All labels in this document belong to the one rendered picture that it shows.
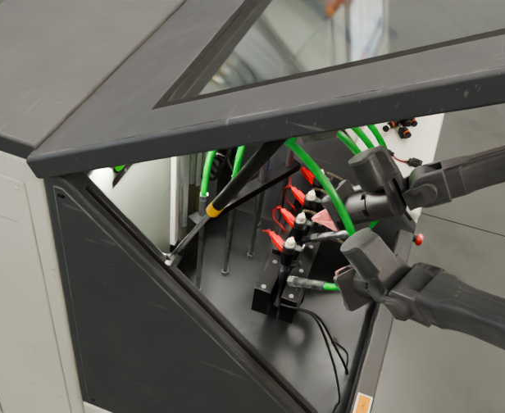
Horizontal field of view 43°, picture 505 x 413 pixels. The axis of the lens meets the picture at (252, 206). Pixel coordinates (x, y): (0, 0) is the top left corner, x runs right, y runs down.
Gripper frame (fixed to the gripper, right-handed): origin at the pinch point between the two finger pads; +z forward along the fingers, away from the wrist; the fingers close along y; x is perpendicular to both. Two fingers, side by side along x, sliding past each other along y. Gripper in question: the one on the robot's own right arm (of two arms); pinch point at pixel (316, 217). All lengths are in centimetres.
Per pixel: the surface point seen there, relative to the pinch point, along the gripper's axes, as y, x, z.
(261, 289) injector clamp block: -11.3, 6.4, 19.4
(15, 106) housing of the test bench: 46, 39, 3
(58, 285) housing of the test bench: 17, 43, 19
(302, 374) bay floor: -32.8, 9.3, 19.0
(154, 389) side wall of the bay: -10.6, 38.5, 22.4
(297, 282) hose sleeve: -7.9, 10.4, 2.8
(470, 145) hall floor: -77, -221, 90
